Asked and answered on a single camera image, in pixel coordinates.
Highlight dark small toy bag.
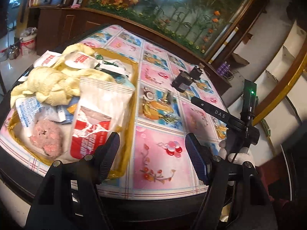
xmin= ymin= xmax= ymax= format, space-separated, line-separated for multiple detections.
xmin=171 ymin=71 xmax=193 ymax=93

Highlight white bucket with red band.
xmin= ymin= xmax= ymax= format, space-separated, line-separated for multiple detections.
xmin=20 ymin=27 xmax=37 ymax=56

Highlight green white small packet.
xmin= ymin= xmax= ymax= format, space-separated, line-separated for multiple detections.
xmin=94 ymin=59 xmax=131 ymax=77

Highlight rolled white yellow poster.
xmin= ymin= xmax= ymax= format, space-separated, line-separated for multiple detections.
xmin=209 ymin=26 xmax=239 ymax=64

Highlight white printed tissue pack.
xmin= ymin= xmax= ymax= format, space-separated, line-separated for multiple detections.
xmin=15 ymin=97 xmax=43 ymax=137

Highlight pink round sponge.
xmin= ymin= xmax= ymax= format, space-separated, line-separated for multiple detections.
xmin=30 ymin=119 xmax=63 ymax=159

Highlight white pack red characters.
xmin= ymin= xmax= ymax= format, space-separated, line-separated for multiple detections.
xmin=64 ymin=51 xmax=99 ymax=69

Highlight yellow cardboard box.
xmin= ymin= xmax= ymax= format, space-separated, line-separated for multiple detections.
xmin=5 ymin=43 xmax=138 ymax=179

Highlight yellow fluffy cloth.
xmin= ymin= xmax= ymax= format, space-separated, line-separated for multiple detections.
xmin=10 ymin=43 xmax=115 ymax=108

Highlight red and white snack bag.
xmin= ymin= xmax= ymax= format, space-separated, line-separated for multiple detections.
xmin=60 ymin=77 xmax=136 ymax=163

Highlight black jar with cork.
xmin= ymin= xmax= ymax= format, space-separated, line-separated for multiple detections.
xmin=189 ymin=63 xmax=205 ymax=80

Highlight colourful patterned tablecloth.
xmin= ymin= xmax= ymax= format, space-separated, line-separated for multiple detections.
xmin=0 ymin=24 xmax=229 ymax=200

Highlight right gloved hand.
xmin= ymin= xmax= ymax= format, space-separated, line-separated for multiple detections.
xmin=219 ymin=140 xmax=255 ymax=166

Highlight purple bottles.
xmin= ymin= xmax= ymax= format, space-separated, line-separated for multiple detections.
xmin=217 ymin=61 xmax=230 ymax=76

